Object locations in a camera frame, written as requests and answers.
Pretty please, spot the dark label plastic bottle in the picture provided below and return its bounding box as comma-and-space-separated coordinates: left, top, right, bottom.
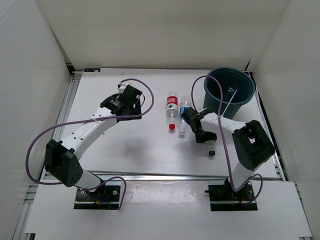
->
208, 140, 216, 158

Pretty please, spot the aluminium table frame rail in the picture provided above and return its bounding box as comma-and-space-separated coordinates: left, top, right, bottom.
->
12, 62, 82, 240

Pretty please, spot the dark green plastic bin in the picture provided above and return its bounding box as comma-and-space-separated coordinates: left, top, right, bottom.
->
203, 67, 255, 119

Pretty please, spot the red label plastic bottle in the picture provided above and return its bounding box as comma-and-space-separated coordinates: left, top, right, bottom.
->
166, 92, 179, 132

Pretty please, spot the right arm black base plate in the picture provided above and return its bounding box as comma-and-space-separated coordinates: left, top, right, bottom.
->
204, 184, 258, 212

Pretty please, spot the blue label crushed bottle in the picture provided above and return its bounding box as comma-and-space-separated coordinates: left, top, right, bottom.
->
178, 95, 192, 138

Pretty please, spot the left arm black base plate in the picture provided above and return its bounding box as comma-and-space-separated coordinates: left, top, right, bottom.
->
73, 180, 122, 210

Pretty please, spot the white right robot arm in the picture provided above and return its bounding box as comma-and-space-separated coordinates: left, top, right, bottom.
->
181, 107, 276, 200

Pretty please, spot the blue sticker label left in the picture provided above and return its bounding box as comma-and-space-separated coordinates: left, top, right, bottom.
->
83, 68, 101, 73

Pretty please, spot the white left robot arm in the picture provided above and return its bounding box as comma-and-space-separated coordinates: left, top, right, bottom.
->
44, 85, 142, 201

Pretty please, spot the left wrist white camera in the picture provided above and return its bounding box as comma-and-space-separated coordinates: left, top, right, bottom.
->
117, 82, 132, 94

